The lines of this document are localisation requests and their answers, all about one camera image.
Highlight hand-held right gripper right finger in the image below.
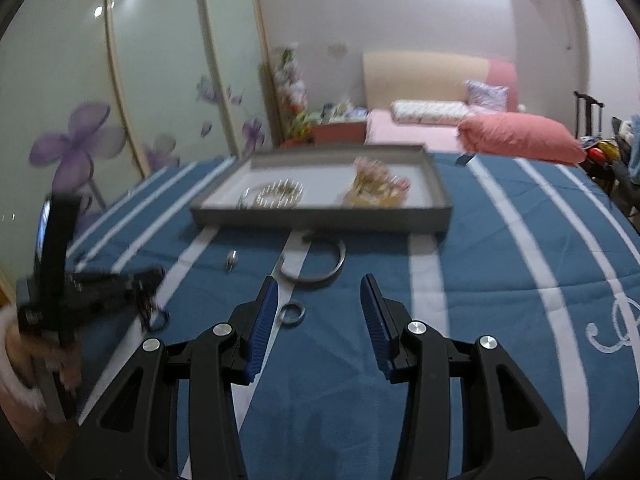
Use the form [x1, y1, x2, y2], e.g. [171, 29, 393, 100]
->
[360, 273, 586, 480]

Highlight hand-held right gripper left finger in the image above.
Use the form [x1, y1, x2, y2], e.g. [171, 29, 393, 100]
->
[57, 276, 280, 480]

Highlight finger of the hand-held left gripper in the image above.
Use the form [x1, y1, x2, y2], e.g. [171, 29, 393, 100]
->
[70, 284, 152, 307]
[70, 266, 167, 288]

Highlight grey metal ring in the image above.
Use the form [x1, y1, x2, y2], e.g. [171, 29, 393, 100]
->
[279, 300, 306, 327]

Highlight dark purple bead bracelet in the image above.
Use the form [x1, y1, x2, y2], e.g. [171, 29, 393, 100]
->
[135, 280, 171, 333]

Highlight silver cuff bangle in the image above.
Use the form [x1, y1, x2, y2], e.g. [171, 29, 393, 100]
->
[277, 230, 347, 288]

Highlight grey cardboard tray box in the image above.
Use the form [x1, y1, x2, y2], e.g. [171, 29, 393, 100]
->
[190, 145, 453, 233]

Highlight thin silver bangle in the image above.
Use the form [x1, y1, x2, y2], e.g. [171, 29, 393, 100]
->
[237, 185, 281, 209]

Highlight white pearl bracelet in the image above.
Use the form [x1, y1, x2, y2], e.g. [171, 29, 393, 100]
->
[252, 180, 305, 208]

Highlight pink and gold bead bracelet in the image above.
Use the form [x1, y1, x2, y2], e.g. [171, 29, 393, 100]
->
[342, 156, 412, 207]

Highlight person's left forearm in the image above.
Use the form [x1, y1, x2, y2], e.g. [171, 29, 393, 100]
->
[0, 305, 56, 461]

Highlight person's left hand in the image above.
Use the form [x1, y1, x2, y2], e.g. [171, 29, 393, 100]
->
[14, 327, 83, 411]

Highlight blue white striped blanket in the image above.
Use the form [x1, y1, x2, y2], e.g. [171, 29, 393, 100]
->
[30, 150, 640, 480]

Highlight pink nightstand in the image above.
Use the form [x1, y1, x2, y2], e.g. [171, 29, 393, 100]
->
[310, 120, 368, 146]

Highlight pink bed mattress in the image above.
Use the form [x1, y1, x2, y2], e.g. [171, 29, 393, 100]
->
[365, 108, 473, 153]

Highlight wardrobe with floral sliding doors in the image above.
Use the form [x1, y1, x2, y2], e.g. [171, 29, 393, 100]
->
[0, 0, 281, 281]

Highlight white patterned pillow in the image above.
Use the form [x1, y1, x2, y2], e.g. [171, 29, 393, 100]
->
[390, 99, 473, 123]

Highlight pink pillow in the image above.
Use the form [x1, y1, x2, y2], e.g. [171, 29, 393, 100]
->
[457, 112, 587, 164]

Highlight clear tube of plush toys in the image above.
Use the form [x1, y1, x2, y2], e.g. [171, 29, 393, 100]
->
[272, 45, 308, 146]

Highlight beige and pink headboard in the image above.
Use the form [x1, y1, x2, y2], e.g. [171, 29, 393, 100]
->
[362, 50, 518, 111]

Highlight lilac patterned pillow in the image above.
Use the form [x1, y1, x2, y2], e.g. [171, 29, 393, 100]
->
[464, 80, 510, 111]

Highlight red and yellow toy pile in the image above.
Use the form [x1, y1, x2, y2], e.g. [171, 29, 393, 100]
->
[585, 140, 622, 167]

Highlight dark wooden chair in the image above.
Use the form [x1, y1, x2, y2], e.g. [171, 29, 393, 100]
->
[574, 91, 606, 141]

